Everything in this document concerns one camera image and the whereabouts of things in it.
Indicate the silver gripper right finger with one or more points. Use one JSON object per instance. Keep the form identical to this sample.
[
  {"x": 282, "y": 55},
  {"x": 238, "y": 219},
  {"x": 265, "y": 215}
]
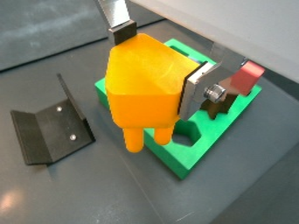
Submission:
[{"x": 202, "y": 83}]

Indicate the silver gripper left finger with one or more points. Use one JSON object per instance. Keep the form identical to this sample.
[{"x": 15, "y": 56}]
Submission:
[{"x": 121, "y": 25}]

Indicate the yellow three prong block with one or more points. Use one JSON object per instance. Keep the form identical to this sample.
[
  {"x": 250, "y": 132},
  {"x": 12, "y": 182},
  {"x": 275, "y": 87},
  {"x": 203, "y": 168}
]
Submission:
[{"x": 145, "y": 83}]

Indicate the green shape sorting board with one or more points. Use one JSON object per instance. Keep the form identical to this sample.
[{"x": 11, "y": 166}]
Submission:
[{"x": 197, "y": 134}]

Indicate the brown star block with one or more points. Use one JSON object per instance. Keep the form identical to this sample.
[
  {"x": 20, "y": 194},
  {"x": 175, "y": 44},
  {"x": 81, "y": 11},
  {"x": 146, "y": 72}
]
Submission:
[{"x": 221, "y": 107}]

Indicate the red block at back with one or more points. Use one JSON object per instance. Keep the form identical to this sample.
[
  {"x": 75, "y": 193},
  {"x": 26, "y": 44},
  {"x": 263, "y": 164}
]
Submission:
[{"x": 246, "y": 78}]

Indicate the black curved bracket stand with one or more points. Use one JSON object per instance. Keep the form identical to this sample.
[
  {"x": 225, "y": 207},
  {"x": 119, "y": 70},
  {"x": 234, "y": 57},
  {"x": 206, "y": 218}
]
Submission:
[{"x": 55, "y": 132}]

